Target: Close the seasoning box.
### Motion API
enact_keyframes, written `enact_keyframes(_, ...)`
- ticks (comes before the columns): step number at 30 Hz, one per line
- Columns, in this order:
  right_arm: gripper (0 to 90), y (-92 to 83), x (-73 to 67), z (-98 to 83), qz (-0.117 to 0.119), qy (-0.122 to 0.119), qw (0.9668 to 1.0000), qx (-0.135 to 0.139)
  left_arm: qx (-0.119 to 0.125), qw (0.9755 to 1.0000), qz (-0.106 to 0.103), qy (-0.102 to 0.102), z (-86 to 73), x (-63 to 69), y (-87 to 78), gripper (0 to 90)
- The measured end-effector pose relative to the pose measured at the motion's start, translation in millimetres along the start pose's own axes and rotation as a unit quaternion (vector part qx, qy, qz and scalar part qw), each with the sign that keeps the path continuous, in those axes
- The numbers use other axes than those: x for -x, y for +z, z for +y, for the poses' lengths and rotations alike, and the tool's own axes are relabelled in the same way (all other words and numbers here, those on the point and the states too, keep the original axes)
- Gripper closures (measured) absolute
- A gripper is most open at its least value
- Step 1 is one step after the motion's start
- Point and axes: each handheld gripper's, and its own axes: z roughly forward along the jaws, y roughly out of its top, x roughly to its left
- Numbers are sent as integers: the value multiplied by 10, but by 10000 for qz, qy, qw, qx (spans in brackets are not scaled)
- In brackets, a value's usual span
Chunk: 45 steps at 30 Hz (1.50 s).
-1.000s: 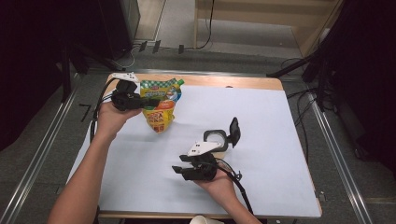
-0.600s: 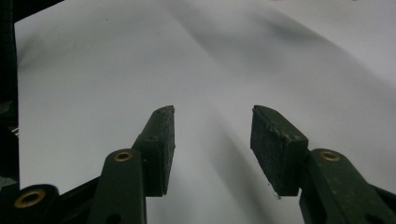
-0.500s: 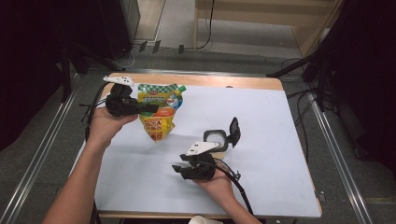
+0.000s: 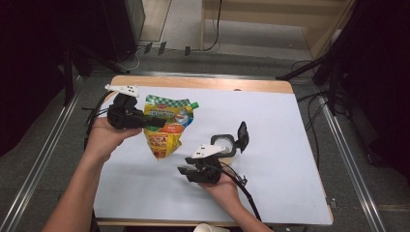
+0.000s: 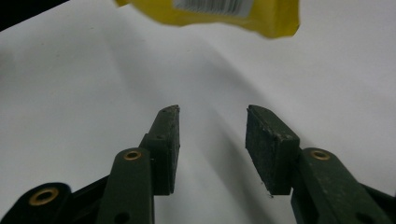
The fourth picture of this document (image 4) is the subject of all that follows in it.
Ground light wooden furniture frame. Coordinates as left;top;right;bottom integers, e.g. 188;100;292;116
199;0;356;61

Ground right hand-held gripper black cable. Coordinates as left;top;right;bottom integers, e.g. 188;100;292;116
206;163;263;222

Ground person's left hand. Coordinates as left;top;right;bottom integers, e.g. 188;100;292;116
83;115;143;164

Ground metal floor rail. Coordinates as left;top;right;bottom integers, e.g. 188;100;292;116
0;76;83;232
317;92;388;232

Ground left hand-held gripper black cable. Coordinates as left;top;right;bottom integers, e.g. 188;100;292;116
81;90;114;137

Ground dark curtain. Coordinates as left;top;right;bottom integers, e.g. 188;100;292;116
333;0;410;182
0;0;109;158

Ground white paper sheet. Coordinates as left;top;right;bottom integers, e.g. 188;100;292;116
92;85;334;226

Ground black stand legs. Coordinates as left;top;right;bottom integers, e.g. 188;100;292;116
275;47;351;117

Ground white floor cable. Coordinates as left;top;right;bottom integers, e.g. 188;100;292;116
120;47;143;73

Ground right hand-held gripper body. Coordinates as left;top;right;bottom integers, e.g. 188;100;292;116
184;143;227;186

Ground wooden table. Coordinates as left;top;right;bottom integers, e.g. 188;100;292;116
95;74;335;228

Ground black cabinet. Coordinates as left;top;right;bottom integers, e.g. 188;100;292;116
96;0;146;64

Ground person's right hand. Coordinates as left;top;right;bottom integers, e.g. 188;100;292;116
196;174;242;208

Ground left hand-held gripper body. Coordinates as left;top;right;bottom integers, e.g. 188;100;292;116
104;83;147;131

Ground black hanging cable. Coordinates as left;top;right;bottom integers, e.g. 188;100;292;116
204;0;224;53

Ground yellow green spouted sauce pouch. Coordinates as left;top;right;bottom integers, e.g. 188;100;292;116
142;94;200;161

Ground black floor cables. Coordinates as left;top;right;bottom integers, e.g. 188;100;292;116
290;59;351;169

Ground white paper cup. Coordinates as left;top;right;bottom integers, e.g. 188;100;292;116
192;222;230;232

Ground hand-held gripper black cable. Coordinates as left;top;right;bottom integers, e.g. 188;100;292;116
206;163;263;222
81;90;114;137

